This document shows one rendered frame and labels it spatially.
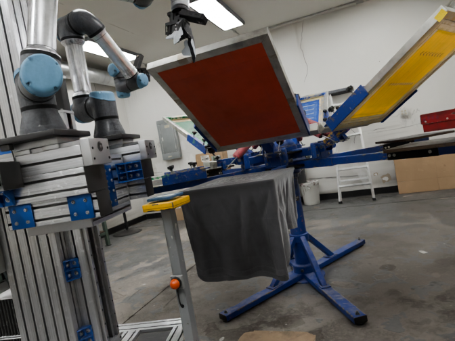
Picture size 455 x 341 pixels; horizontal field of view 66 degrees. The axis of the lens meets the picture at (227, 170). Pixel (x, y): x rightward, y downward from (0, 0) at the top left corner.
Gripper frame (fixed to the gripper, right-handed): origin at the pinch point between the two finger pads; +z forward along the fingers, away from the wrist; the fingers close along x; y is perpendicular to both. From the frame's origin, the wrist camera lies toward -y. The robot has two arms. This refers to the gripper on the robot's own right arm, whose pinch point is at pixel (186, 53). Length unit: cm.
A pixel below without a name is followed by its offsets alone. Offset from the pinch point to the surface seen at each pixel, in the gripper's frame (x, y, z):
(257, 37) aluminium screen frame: -14.8, -24.7, -8.1
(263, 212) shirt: -32, -16, 61
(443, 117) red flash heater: -76, -94, 20
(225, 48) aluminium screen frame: -15.5, -10.4, -7.9
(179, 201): 0, 6, 57
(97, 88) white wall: -352, 380, -230
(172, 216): -3, 10, 62
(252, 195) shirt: -29, -13, 53
